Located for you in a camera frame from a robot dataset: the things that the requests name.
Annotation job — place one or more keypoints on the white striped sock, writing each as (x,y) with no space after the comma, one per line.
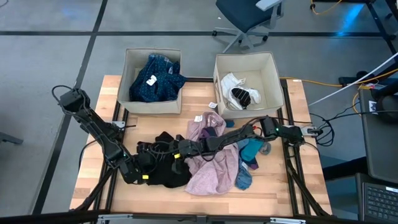
(228,84)

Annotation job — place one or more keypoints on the dark blue office chair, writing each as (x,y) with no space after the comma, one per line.
(242,12)

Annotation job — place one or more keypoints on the grey chair leg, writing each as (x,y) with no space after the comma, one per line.
(11,138)

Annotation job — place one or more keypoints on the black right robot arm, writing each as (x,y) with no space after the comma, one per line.
(236,137)

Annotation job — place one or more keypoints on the black striped sock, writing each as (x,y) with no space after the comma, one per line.
(242,97)

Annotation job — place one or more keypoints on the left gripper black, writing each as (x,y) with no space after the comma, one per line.
(144,168)

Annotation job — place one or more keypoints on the black laptop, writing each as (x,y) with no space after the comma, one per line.
(379,202)

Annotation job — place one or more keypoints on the black garment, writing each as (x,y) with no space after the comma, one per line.
(168,177)

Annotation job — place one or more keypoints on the black aluminium table frame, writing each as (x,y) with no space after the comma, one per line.
(199,79)

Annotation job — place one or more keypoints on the black power strip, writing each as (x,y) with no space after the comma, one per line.
(348,81)

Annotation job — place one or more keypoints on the black desk frame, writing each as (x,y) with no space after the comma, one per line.
(377,21)

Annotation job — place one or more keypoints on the navy dotted shirt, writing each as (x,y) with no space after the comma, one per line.
(158,90)

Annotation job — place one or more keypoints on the light blue sock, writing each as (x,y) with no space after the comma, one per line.
(244,180)

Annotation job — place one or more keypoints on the white bin tag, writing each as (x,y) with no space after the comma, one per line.
(213,105)

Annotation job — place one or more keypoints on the pink woven shirt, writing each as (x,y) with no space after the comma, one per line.
(214,174)

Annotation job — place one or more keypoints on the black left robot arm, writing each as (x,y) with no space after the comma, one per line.
(99,133)

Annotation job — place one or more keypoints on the beige fabric storage bin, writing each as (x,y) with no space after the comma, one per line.
(132,65)
(267,81)

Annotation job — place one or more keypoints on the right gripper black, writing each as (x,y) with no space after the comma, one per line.
(192,148)

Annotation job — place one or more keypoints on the grey sock with blue toe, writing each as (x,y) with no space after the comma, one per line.
(230,123)

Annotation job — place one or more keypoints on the black front frame beam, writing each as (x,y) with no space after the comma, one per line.
(46,217)

